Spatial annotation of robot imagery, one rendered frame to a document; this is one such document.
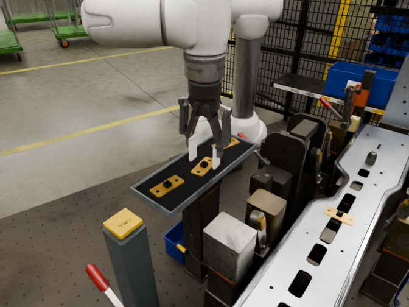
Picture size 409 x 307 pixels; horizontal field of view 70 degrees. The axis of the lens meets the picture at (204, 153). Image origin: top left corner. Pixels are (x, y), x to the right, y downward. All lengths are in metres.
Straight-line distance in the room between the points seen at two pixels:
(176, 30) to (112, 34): 0.12
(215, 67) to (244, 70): 0.63
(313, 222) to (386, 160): 0.48
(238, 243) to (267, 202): 0.19
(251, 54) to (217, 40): 0.63
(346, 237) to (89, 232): 0.94
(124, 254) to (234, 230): 0.25
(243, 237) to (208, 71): 0.37
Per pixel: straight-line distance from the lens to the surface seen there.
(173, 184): 0.72
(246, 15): 1.14
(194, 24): 0.58
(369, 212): 1.01
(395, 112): 1.56
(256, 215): 0.73
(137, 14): 0.60
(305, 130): 0.95
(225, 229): 0.69
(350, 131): 1.41
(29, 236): 1.40
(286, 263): 0.79
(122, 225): 0.65
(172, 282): 1.10
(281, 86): 1.75
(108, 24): 0.62
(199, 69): 0.61
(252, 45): 1.21
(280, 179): 0.90
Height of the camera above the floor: 1.63
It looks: 34 degrees down
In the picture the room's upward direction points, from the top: straight up
